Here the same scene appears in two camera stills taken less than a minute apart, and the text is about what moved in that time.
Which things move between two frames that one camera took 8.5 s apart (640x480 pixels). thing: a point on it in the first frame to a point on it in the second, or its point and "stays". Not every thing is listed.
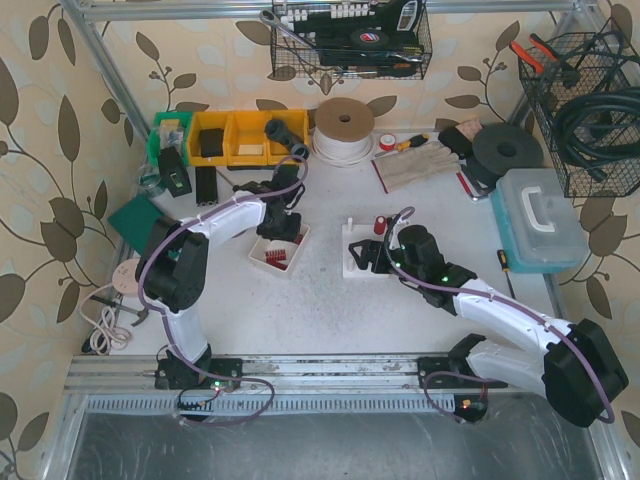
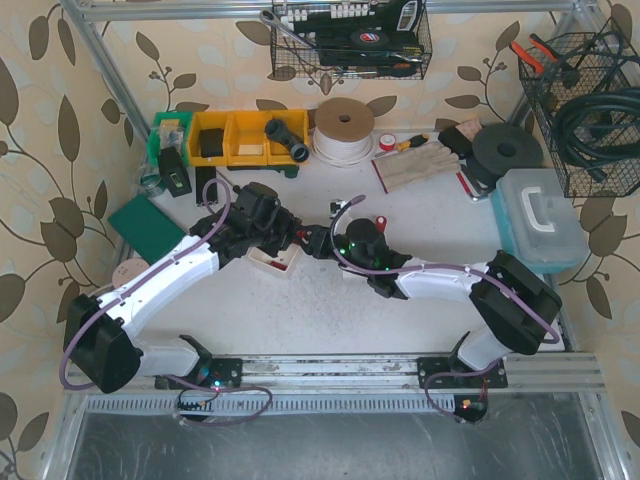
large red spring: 380,225 stays
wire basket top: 367,39 stays
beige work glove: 402,169 stays
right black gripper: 379,256 to 322,241
